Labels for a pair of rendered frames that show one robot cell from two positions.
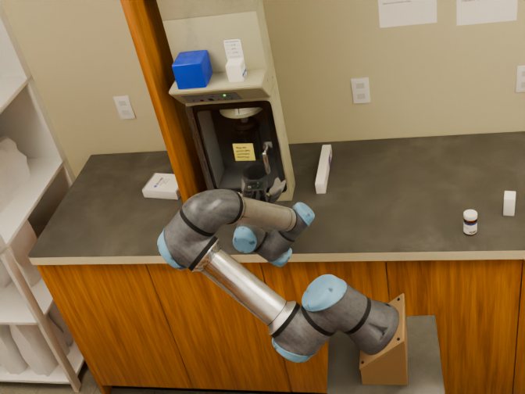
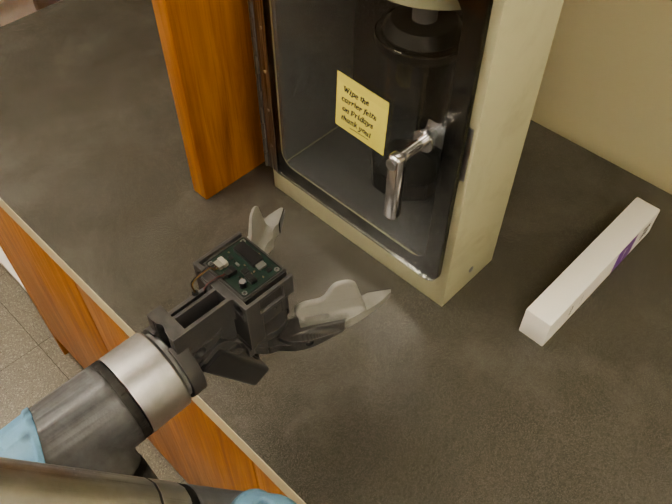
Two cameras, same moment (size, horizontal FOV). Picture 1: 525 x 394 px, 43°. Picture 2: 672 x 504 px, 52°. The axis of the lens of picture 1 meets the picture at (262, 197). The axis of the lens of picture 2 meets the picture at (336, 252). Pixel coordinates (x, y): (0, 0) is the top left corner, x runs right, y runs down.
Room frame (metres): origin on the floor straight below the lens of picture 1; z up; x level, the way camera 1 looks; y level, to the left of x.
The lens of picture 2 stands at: (1.54, -0.22, 1.67)
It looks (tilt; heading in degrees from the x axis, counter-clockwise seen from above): 50 degrees down; 27
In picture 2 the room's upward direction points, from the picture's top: straight up
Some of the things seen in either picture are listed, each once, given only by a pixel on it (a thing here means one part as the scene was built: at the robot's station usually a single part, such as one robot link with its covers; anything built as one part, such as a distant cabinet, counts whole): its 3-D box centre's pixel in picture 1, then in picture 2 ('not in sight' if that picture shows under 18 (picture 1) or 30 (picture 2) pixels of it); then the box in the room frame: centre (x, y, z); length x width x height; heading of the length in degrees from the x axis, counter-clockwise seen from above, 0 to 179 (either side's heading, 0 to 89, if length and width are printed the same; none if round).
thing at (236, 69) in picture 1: (236, 69); not in sight; (2.03, -0.01, 1.54); 0.05 x 0.05 x 0.06; 70
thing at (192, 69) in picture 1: (192, 69); not in sight; (2.08, 0.14, 1.56); 0.10 x 0.10 x 0.09; 73
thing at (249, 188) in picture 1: (255, 200); (223, 316); (1.80, 0.02, 1.17); 0.12 x 0.08 x 0.09; 162
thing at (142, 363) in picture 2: not in sight; (146, 376); (1.72, 0.05, 1.17); 0.08 x 0.05 x 0.08; 72
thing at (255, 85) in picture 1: (220, 93); not in sight; (2.05, 0.06, 1.46); 0.32 x 0.11 x 0.10; 73
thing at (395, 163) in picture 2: (266, 159); (405, 177); (2.04, -0.05, 1.17); 0.05 x 0.03 x 0.10; 162
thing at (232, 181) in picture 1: (238, 150); (351, 100); (2.10, 0.05, 1.19); 0.30 x 0.01 x 0.40; 72
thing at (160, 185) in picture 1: (166, 186); not in sight; (2.32, 0.38, 0.96); 0.16 x 0.12 x 0.04; 63
